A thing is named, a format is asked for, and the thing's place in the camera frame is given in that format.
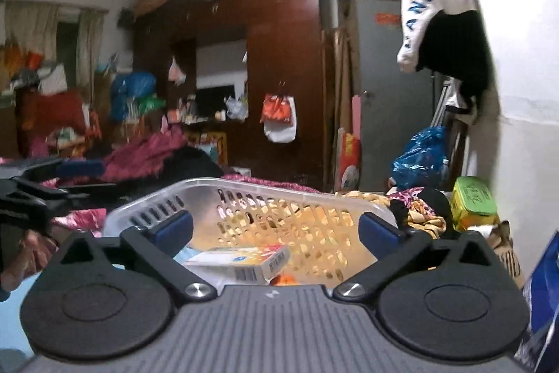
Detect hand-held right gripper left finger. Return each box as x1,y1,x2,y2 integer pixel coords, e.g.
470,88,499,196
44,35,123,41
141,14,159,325
59,210,216,306

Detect green box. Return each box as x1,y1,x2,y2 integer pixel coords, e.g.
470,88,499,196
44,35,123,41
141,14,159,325
450,176,499,230

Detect white orange cardboard box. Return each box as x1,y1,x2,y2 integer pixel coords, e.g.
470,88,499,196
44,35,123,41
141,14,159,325
182,245,291,285

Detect beige curtain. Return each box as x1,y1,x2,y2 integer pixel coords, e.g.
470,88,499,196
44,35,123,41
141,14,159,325
3,1,106,94

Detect clear hanging plastic bag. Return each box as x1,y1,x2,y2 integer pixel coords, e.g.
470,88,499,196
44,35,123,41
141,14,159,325
224,93,249,122

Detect grey door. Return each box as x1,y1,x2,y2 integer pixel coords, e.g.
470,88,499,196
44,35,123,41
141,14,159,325
338,0,442,192

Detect magenta blanket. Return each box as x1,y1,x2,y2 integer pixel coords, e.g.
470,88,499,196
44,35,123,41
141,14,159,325
52,124,188,229

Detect white plastic basket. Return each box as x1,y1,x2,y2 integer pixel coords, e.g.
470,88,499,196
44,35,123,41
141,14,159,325
102,178,399,285

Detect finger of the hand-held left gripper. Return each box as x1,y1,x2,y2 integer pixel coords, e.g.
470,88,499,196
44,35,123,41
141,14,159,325
0,157,106,184
9,177,118,205

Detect large blue bag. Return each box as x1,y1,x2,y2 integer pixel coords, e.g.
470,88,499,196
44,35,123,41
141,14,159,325
515,230,559,373

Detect yellow patterned cloth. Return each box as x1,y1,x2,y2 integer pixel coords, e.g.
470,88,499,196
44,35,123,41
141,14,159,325
336,187,455,240

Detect blue plastic bag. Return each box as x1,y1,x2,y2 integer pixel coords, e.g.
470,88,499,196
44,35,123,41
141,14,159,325
391,127,450,190

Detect black screen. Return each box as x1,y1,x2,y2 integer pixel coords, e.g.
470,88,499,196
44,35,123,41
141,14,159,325
195,84,237,120

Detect orange white hanging bag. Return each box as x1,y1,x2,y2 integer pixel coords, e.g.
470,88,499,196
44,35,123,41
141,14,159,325
260,93,298,144

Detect light blue packet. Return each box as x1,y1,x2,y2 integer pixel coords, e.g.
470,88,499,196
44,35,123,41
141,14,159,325
173,246,206,264

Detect black hanging garment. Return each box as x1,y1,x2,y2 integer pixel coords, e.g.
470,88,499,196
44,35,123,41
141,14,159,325
416,9,491,103

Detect cardboard boards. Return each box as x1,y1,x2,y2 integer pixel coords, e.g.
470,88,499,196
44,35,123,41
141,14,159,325
333,0,355,186

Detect red printed gift bag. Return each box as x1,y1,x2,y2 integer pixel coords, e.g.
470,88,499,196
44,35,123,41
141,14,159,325
338,130,362,191

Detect pink hanging plastic bag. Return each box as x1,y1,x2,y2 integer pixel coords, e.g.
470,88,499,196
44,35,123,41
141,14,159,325
168,57,187,86

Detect red cloth pile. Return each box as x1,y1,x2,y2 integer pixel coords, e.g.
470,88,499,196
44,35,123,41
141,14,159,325
17,89,102,146

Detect blue bundle of bags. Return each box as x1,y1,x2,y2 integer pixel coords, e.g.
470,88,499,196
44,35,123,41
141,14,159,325
109,71,167,124

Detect white printed hoodie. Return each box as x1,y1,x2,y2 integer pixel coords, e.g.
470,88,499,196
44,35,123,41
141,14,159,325
397,0,480,73

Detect brown wooden wardrobe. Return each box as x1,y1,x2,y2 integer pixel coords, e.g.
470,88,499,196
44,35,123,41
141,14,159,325
131,0,335,192

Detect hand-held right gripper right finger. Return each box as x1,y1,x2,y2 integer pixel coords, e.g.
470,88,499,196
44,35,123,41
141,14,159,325
333,212,499,304

